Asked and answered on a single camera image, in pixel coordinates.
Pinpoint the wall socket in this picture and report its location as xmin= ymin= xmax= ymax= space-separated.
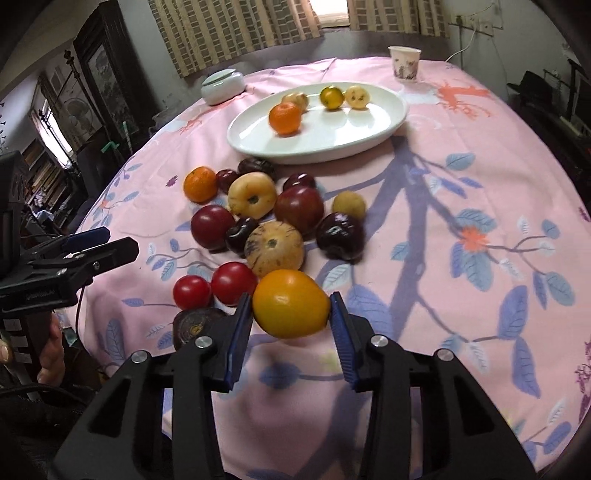
xmin=455 ymin=16 xmax=495 ymax=35

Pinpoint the yellow-green tomato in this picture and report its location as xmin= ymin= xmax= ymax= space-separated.
xmin=320 ymin=86 xmax=345 ymax=110

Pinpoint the large red-purple plum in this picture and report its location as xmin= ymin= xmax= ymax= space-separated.
xmin=274 ymin=185 xmax=325 ymax=235

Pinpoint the white oval plate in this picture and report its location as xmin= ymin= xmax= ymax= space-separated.
xmin=226 ymin=82 xmax=409 ymax=165

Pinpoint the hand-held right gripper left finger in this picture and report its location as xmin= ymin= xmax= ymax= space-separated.
xmin=48 ymin=293 xmax=254 ymax=480

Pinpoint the yellow-green round fruit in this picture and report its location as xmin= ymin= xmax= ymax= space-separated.
xmin=332 ymin=191 xmax=367 ymax=220

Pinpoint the small red tomato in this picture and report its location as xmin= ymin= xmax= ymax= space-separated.
xmin=172 ymin=275 xmax=212 ymax=311

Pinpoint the pale yellow spotted fruit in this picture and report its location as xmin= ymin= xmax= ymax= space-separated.
xmin=345 ymin=85 xmax=370 ymax=109

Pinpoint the small dark red plum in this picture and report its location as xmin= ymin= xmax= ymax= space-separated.
xmin=215 ymin=169 xmax=240 ymax=193

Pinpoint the person's left hand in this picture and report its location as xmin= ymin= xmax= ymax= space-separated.
xmin=36 ymin=313 xmax=65 ymax=385

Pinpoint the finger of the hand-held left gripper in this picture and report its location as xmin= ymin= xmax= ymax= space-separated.
xmin=28 ymin=237 xmax=140 ymax=289
xmin=21 ymin=227 xmax=110 ymax=261

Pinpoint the small dark purple plum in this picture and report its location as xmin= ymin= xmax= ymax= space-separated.
xmin=225 ymin=217 xmax=260 ymax=257

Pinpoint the red cherry tomato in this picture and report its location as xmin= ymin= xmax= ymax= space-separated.
xmin=211 ymin=261 xmax=258 ymax=306

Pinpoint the yellow peach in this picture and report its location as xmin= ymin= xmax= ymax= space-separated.
xmin=228 ymin=172 xmax=278 ymax=219

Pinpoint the pink floral tablecloth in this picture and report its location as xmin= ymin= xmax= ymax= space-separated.
xmin=60 ymin=56 xmax=591 ymax=480

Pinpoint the speckled tan round fruit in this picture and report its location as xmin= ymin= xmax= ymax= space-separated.
xmin=245 ymin=221 xmax=305 ymax=278

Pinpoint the large dark purple plum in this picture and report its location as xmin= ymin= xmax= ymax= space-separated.
xmin=316 ymin=212 xmax=365 ymax=260

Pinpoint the standing fan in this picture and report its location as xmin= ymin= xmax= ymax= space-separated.
xmin=65 ymin=95 xmax=100 ymax=139

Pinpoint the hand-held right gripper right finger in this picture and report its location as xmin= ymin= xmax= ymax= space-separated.
xmin=329 ymin=291 xmax=539 ymax=480

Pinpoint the dark wooden cabinet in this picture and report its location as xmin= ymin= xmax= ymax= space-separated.
xmin=73 ymin=0 xmax=160 ymax=139

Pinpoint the wide checked curtain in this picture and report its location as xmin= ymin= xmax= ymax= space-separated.
xmin=148 ymin=0 xmax=324 ymax=78

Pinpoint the black hat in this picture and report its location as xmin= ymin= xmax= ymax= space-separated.
xmin=507 ymin=70 xmax=559 ymax=100

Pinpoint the window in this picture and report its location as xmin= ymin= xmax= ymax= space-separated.
xmin=308 ymin=0 xmax=349 ymax=29

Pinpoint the dark brown wrinkled fruit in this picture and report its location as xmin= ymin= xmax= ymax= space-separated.
xmin=237 ymin=157 xmax=278 ymax=182
xmin=173 ymin=308 xmax=232 ymax=352

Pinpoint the green handled broom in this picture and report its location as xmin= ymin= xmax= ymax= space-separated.
xmin=102 ymin=121 xmax=134 ymax=162

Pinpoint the orange mandarin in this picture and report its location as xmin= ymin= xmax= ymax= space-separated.
xmin=184 ymin=167 xmax=218 ymax=204
xmin=269 ymin=102 xmax=302 ymax=136

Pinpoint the large yellow tomato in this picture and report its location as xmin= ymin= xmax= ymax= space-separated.
xmin=252 ymin=270 xmax=331 ymax=339

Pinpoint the narrow checked curtain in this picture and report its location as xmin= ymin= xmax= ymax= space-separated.
xmin=347 ymin=0 xmax=451 ymax=38

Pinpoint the white ceramic lidded jar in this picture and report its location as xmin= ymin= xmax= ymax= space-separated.
xmin=200 ymin=69 xmax=245 ymax=106

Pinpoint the printed paper cup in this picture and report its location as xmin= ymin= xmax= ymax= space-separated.
xmin=388 ymin=45 xmax=423 ymax=83

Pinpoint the white power cable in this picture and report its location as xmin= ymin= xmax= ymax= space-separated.
xmin=445 ymin=28 xmax=481 ymax=63

